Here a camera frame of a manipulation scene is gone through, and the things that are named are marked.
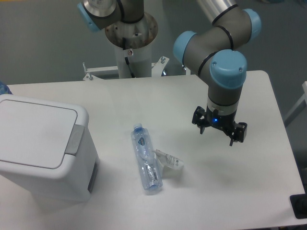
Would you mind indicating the blue patterned object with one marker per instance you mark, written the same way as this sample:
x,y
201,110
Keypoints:
x,y
4,89

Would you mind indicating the white frame at right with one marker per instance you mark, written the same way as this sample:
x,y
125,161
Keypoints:
x,y
297,108

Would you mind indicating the clear plastic water bottle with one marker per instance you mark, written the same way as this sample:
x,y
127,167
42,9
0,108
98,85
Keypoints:
x,y
149,169

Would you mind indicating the black clamp at table edge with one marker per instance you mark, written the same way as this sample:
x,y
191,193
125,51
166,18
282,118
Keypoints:
x,y
299,205

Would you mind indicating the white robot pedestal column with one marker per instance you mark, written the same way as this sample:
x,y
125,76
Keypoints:
x,y
133,39

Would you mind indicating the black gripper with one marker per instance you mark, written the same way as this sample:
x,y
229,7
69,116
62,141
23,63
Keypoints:
x,y
236,131

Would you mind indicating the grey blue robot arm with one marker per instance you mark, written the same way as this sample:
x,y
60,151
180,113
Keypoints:
x,y
212,56

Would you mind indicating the white plastic trash can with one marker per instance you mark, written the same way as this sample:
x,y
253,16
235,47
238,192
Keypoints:
x,y
46,147

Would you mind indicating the white metal base frame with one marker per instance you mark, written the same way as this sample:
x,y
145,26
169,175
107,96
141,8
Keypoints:
x,y
128,68

